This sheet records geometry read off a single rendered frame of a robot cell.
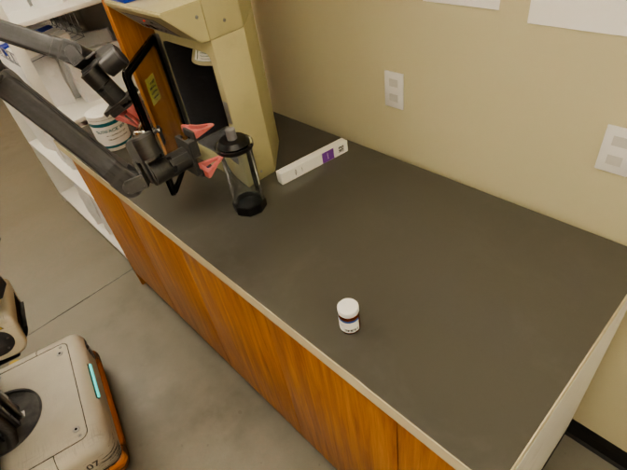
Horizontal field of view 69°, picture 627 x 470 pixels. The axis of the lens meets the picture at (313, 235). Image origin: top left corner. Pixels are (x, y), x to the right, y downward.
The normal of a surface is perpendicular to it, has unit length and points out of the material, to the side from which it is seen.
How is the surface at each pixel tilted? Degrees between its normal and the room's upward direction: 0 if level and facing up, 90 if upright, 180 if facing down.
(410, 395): 0
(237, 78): 90
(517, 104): 90
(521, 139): 90
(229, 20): 90
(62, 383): 0
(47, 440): 0
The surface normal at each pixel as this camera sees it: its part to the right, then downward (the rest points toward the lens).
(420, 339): -0.13, -0.74
